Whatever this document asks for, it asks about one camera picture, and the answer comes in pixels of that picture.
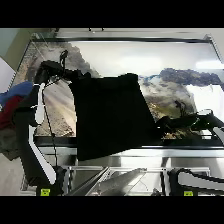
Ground black garment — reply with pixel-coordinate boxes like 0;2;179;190
68;73;162;162

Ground blue garment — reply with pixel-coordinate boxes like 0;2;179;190
0;81;34;107

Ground red garment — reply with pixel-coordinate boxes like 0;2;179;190
0;95;25;131

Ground grey garment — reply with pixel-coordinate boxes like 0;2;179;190
0;126;23;162

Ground silver frame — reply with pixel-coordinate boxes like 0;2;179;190
20;146;224;197

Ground black cable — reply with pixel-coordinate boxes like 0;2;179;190
43;79;60;168

